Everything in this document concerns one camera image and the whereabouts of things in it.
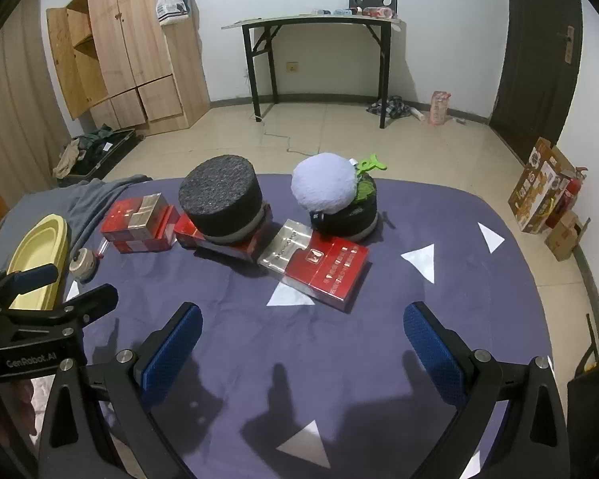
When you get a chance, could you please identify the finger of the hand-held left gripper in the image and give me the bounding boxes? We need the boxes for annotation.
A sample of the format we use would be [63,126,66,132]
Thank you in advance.
[0,263,60,313]
[0,283,119,345]

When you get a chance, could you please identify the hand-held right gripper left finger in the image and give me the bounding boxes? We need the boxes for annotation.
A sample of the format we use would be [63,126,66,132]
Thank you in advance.
[35,302,204,479]

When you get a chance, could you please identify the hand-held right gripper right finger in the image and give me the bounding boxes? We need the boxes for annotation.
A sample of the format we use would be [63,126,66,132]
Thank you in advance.
[403,302,572,479]

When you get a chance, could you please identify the yellow plastic basin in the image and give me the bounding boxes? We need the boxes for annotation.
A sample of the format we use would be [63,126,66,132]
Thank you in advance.
[5,214,71,311]

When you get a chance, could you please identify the red silver cigarette pack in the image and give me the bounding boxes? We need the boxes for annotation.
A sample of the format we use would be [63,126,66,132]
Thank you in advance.
[101,194,169,240]

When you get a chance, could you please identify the red cigarette carton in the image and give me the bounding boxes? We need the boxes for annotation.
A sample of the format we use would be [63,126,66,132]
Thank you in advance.
[257,218,371,313]

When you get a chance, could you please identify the black foam cylinder grey stripe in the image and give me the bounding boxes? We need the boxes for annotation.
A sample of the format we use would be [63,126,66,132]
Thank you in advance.
[178,156,273,247]
[307,174,379,240]

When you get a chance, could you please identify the purple plush puff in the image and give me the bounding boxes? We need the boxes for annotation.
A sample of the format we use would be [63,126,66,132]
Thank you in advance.
[292,154,357,214]

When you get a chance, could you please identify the small beige round object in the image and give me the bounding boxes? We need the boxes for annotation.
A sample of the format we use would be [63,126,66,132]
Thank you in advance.
[69,248,103,283]

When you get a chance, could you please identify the grey blanket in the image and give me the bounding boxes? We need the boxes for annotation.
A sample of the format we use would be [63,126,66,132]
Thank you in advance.
[0,174,153,260]

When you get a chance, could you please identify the purple sheet with white triangles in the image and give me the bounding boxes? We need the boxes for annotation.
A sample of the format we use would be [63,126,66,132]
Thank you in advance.
[0,174,555,479]

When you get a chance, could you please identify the beige garment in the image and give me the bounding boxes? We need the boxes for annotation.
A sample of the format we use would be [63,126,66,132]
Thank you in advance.
[53,139,83,178]

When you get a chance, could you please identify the open black suitcase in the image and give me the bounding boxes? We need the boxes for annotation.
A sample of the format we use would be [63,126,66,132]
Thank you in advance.
[52,127,137,188]

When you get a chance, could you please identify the beige curtain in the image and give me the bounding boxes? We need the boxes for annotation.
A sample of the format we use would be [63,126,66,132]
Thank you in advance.
[0,0,71,195]

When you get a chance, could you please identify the dark object with yellow trim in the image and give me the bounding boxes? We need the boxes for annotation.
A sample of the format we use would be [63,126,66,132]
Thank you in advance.
[566,344,599,479]

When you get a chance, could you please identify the small plain cardboard box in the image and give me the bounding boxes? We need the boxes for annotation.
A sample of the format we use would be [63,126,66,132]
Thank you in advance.
[545,210,591,261]

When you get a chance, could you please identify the green fuzzy piece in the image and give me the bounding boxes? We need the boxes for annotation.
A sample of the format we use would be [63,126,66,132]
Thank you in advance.
[354,174,376,205]

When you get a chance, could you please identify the brown printed cardboard box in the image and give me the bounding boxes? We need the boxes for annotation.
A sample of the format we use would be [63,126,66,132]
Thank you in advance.
[508,137,575,234]

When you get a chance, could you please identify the green plastic clip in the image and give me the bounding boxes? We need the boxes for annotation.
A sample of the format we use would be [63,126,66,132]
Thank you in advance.
[358,154,387,174]

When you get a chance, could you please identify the red fire extinguisher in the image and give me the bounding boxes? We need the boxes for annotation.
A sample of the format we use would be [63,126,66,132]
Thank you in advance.
[545,166,589,230]

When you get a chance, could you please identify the pink bag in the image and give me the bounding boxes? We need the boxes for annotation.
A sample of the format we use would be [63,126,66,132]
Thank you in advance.
[428,91,452,125]

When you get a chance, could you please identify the wooden wardrobe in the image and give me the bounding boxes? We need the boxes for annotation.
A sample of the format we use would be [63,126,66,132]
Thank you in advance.
[46,0,211,135]

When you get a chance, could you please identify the clothes pile on floor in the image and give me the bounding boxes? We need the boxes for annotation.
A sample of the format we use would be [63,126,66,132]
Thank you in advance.
[367,97,411,119]

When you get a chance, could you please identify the white plastic bag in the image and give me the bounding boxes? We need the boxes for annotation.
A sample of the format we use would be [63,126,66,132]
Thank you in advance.
[156,0,190,27]

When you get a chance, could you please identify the dark door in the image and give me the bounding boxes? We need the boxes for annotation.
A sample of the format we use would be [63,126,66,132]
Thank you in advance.
[489,0,584,165]

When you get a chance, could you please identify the black folding table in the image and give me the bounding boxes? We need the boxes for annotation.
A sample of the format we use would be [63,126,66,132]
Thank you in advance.
[221,14,403,129]

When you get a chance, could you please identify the black chair back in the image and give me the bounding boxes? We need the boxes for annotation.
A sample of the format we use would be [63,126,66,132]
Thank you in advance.
[348,0,397,18]

